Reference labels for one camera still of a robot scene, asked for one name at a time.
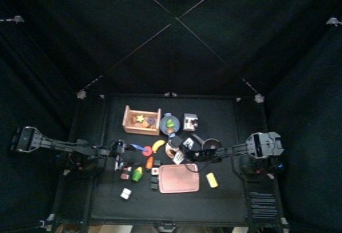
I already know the white sushi half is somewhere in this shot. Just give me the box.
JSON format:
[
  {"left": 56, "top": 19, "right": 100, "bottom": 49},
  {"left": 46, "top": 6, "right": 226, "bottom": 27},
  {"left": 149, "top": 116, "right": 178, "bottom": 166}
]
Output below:
[{"left": 119, "top": 187, "right": 134, "bottom": 201}]

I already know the white toy remote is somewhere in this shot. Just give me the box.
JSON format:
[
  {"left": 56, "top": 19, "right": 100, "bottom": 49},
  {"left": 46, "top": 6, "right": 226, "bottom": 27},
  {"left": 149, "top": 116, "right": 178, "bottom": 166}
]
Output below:
[{"left": 171, "top": 151, "right": 186, "bottom": 166}]

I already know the black white toy cube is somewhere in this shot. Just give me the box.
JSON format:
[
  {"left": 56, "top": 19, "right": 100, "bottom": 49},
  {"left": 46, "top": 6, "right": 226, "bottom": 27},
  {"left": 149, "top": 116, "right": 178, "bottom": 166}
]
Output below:
[{"left": 182, "top": 137, "right": 197, "bottom": 150}]

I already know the brown white toy cup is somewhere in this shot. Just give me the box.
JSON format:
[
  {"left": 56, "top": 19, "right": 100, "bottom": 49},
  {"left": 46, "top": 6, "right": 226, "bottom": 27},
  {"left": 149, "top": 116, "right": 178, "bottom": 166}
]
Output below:
[{"left": 165, "top": 142, "right": 179, "bottom": 158}]

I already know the red toy disc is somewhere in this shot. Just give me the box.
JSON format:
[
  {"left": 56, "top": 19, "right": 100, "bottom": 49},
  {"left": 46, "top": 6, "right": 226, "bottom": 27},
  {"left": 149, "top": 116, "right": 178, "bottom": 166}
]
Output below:
[{"left": 142, "top": 145, "right": 155, "bottom": 158}]

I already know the black toy frying pan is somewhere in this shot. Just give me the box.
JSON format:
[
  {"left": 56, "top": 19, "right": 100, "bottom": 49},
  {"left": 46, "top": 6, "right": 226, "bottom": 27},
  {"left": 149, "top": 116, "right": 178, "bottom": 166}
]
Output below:
[{"left": 191, "top": 133, "right": 223, "bottom": 152}]

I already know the black toy block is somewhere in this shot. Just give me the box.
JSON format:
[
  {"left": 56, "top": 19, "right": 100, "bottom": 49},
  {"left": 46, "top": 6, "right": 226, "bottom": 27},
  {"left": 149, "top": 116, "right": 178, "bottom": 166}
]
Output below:
[{"left": 169, "top": 134, "right": 185, "bottom": 148}]

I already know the wooden shape sorter box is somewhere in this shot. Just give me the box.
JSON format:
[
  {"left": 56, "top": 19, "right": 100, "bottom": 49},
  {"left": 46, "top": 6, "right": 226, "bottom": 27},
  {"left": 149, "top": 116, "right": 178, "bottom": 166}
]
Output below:
[{"left": 122, "top": 104, "right": 162, "bottom": 137}]

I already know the orange toy carrot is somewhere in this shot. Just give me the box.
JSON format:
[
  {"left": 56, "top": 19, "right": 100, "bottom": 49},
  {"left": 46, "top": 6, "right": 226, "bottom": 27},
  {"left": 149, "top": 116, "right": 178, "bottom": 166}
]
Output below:
[{"left": 145, "top": 156, "right": 155, "bottom": 171}]

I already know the pink cutting board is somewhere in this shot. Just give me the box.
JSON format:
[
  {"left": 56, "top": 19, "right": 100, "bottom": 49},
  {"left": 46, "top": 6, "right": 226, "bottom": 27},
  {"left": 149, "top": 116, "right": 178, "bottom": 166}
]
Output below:
[{"left": 158, "top": 163, "right": 202, "bottom": 195}]

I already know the yellow toy banana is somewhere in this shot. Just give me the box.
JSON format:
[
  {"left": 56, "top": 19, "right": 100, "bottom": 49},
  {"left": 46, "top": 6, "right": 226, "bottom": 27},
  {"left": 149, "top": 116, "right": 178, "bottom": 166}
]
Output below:
[{"left": 151, "top": 139, "right": 167, "bottom": 154}]

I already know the green yellow toy corn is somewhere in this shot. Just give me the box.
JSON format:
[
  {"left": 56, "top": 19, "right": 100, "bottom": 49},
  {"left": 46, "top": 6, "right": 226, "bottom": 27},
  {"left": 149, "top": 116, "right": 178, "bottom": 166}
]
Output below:
[{"left": 131, "top": 166, "right": 145, "bottom": 183}]

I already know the yellow toy block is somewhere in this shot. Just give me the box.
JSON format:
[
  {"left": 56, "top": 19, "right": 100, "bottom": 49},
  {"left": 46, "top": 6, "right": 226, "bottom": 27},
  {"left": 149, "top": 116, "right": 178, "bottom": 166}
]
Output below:
[{"left": 205, "top": 172, "right": 221, "bottom": 189}]

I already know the black and white box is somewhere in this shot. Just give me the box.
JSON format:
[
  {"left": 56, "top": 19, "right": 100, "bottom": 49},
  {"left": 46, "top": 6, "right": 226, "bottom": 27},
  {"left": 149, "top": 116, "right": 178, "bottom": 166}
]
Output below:
[{"left": 182, "top": 112, "right": 201, "bottom": 132}]

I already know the green round toy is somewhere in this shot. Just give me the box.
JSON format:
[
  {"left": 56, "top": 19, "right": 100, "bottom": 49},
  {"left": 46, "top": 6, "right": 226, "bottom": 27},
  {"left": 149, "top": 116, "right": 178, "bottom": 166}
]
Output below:
[{"left": 159, "top": 112, "right": 182, "bottom": 135}]

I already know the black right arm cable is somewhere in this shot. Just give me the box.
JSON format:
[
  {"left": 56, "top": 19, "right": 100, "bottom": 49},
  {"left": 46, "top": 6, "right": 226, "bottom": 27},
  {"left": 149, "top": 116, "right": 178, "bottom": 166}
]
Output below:
[{"left": 185, "top": 162, "right": 201, "bottom": 174}]

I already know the grey frame upper bracket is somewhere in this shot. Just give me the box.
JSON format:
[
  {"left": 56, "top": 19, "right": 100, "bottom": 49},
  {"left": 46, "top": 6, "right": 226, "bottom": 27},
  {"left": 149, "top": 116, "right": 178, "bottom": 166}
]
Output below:
[
  {"left": 325, "top": 16, "right": 342, "bottom": 27},
  {"left": 0, "top": 15, "right": 26, "bottom": 24}
]

